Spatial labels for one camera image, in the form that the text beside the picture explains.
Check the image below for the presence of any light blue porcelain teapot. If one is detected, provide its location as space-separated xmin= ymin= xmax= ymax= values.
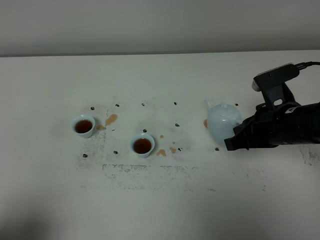
xmin=205 ymin=100 xmax=243 ymax=148

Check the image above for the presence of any light blue teacup left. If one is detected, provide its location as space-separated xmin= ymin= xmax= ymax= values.
xmin=72 ymin=114 xmax=96 ymax=139

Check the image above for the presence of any light blue teacup centre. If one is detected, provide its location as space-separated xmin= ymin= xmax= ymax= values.
xmin=130 ymin=133 xmax=155 ymax=158

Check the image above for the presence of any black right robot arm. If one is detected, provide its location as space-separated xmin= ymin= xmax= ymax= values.
xmin=224 ymin=83 xmax=320 ymax=151

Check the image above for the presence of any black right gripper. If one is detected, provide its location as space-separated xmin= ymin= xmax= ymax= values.
xmin=224 ymin=82 xmax=303 ymax=151

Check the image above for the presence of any black right camera cable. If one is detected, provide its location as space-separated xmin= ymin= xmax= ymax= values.
xmin=296 ymin=61 xmax=320 ymax=70

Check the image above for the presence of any light blue teacup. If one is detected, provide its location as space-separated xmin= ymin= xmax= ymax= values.
xmin=72 ymin=114 xmax=96 ymax=139
xmin=130 ymin=133 xmax=155 ymax=158

